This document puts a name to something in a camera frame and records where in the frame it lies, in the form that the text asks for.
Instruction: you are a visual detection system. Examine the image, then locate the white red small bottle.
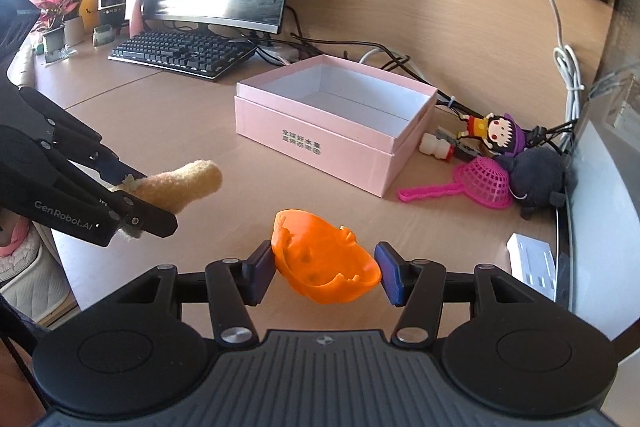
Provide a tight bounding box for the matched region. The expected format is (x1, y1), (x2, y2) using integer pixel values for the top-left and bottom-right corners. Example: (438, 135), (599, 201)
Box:
(418, 133), (456, 161)

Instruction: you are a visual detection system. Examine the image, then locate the glass computer case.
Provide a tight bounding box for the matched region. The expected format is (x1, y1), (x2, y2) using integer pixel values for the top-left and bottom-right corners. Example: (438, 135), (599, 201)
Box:
(555, 0), (639, 361)

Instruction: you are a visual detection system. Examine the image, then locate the black plush toy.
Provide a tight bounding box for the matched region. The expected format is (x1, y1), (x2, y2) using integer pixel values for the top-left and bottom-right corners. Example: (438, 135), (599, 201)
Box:
(495, 147), (567, 220)

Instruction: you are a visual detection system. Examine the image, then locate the black cable bundle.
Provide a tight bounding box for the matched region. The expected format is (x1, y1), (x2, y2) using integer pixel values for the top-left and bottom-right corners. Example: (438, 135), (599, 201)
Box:
(240, 3), (582, 148)

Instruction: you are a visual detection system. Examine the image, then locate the purple cartoon girl figure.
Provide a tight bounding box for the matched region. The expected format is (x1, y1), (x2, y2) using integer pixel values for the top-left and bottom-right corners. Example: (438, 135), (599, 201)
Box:
(457, 113), (526, 157)

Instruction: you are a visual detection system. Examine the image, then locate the black keyboard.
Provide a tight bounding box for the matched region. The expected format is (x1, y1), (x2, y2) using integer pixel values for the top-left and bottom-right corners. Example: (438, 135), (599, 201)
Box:
(108, 31), (255, 80)

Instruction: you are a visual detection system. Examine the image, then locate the small green framed stand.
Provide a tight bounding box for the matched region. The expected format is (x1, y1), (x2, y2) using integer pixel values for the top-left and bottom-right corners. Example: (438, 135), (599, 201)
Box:
(42, 25), (76, 65)

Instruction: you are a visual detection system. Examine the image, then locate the black toy block bar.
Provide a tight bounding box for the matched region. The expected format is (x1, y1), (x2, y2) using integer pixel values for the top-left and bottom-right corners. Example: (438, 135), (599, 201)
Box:
(435, 126), (482, 159)

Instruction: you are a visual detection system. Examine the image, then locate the yellow plush toy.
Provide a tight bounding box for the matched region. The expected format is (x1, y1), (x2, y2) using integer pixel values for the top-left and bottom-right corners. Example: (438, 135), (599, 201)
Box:
(112, 159), (224, 215)

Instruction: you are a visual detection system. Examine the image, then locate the white power adapter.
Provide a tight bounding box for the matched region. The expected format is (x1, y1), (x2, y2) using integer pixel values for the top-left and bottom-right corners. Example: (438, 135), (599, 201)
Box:
(506, 233), (558, 301)

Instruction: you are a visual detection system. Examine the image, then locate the pink plastic strainer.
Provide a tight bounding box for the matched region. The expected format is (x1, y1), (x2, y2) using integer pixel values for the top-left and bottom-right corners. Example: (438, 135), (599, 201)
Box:
(397, 157), (512, 210)

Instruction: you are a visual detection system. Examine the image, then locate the pink cardboard box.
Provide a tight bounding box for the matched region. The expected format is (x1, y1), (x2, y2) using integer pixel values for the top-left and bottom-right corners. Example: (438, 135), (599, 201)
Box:
(234, 55), (437, 196)

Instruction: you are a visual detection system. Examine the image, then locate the orange plastic pumpkin shell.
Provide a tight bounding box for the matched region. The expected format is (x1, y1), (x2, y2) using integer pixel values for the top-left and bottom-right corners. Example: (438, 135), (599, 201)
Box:
(271, 209), (382, 305)

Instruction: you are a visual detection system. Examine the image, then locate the white power cable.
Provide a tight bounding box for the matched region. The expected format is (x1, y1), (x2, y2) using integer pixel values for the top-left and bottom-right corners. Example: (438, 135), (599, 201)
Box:
(517, 0), (586, 143)

